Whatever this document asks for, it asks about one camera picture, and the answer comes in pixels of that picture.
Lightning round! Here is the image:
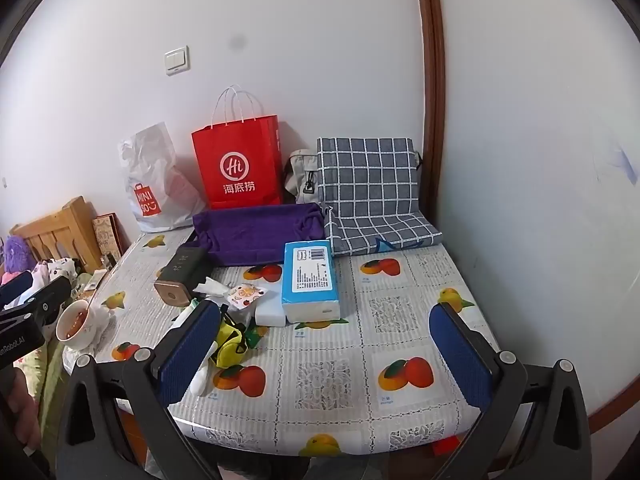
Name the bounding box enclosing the red paper bag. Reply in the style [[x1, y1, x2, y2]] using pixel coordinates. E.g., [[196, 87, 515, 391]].
[[191, 85, 283, 211]]

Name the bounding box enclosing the purple plush toy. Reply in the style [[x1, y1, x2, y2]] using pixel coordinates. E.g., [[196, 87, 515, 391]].
[[2, 235, 37, 273]]

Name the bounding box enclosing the white tissue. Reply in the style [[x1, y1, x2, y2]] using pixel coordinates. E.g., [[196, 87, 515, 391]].
[[191, 277, 231, 301]]

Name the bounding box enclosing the white sponge block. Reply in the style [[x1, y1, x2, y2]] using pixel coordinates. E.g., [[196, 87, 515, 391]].
[[254, 300, 287, 327]]

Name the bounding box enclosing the white light switch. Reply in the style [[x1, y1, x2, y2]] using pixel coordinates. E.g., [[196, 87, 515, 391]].
[[164, 46, 191, 76]]

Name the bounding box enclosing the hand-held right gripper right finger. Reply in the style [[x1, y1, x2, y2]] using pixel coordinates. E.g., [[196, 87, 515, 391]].
[[427, 302, 593, 480]]

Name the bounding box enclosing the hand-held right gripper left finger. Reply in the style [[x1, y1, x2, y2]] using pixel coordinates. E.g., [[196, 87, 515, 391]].
[[54, 300, 223, 480]]

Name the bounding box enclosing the floral teacup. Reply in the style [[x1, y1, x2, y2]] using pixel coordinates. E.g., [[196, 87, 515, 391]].
[[55, 300, 98, 351]]

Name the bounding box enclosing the grey checked cushion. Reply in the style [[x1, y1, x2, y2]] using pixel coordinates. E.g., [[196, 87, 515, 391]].
[[315, 136, 445, 257]]

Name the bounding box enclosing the wooden bed headboard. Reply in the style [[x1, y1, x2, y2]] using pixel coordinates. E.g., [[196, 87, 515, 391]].
[[11, 196, 103, 273]]

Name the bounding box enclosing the green snack packet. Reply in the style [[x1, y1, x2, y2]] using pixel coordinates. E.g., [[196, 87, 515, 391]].
[[245, 324, 271, 348]]

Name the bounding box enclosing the blue tissue pack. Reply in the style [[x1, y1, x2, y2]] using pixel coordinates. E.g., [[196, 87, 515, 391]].
[[281, 240, 342, 323]]

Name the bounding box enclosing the fruit print tablecloth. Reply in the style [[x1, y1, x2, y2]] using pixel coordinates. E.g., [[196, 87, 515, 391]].
[[62, 227, 501, 453]]

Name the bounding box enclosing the dark green box copper end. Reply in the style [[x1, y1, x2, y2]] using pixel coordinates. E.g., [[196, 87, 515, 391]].
[[154, 246, 211, 307]]

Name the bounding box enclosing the white plastic shopping bag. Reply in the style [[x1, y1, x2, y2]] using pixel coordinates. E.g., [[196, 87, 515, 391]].
[[117, 121, 208, 233]]

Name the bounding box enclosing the brown patterned box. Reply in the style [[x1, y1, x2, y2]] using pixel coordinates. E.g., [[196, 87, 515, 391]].
[[91, 212, 127, 267]]

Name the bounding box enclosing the yellow fabric pouch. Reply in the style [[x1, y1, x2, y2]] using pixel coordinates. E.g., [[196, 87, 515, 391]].
[[212, 312, 248, 367]]

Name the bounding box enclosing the person's left hand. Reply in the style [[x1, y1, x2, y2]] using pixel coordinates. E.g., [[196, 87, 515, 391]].
[[0, 367, 42, 453]]

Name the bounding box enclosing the floral saucer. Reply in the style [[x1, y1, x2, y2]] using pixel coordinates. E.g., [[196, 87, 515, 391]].
[[62, 305, 118, 366]]

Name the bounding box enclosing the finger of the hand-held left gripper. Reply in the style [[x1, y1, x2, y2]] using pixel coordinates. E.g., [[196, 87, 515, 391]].
[[10, 275, 73, 333], [0, 270, 35, 308]]

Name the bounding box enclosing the metal spoon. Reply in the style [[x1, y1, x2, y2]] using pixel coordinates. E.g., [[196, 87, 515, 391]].
[[75, 294, 97, 328]]

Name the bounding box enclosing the purple fabric storage basket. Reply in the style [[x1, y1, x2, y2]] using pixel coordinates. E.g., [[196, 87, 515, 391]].
[[192, 202, 326, 267]]

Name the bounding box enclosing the fruit print packet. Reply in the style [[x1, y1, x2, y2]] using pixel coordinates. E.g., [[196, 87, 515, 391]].
[[226, 284, 268, 311]]

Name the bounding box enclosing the brown wooden door frame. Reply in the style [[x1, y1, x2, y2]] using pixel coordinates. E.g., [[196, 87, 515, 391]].
[[412, 0, 447, 226]]

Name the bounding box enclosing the white printed bedding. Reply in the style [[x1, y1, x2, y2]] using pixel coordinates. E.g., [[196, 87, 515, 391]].
[[30, 255, 81, 291]]

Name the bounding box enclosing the beige canvas bag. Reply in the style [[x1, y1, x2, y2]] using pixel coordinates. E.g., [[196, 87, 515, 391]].
[[284, 149, 321, 205]]

